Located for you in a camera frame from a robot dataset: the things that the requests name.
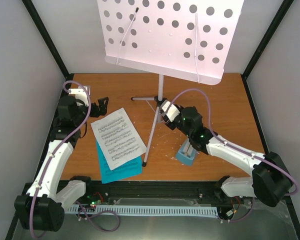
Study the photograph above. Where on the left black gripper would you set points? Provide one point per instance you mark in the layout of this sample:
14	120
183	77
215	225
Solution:
103	108

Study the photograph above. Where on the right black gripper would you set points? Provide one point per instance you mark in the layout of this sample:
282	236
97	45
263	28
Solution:
168	124

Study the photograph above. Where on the blue metronome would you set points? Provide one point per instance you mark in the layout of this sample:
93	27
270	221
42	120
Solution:
186	154

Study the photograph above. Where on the white sheet music page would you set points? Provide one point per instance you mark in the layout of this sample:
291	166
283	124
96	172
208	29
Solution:
118	139

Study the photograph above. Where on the blue sheet music page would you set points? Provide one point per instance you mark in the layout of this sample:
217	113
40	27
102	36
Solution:
129	169

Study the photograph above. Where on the white perforated music stand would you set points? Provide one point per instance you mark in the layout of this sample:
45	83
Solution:
185	39

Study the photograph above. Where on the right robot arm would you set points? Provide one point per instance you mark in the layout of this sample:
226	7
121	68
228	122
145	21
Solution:
267	178

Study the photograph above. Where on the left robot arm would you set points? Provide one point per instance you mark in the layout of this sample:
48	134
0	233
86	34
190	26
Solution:
43	206

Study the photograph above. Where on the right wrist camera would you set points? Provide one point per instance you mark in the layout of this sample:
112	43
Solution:
169	111

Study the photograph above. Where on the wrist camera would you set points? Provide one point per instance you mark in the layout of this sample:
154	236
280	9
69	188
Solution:
169	111
79	94

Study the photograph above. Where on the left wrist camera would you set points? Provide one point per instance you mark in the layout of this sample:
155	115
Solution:
79	94

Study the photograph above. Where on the black aluminium frame rail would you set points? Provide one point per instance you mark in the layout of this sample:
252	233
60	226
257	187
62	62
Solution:
88	191

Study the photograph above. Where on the light blue cable duct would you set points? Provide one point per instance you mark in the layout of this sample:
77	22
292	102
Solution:
156	211

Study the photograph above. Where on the left black corner post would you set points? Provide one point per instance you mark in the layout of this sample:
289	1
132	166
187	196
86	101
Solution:
32	11

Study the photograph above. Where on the black corner post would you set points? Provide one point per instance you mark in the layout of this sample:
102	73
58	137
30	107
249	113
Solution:
269	33
32	11

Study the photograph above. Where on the metal base plate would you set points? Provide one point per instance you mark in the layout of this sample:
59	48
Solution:
261	224

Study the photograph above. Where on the right black corner post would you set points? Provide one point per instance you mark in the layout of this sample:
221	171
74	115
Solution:
269	33

